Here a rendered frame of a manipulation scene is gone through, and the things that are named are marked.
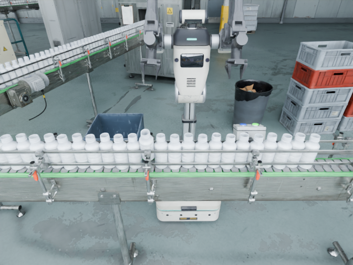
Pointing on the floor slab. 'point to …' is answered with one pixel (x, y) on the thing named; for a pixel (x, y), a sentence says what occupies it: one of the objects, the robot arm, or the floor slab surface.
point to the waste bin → (250, 101)
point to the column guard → (224, 16)
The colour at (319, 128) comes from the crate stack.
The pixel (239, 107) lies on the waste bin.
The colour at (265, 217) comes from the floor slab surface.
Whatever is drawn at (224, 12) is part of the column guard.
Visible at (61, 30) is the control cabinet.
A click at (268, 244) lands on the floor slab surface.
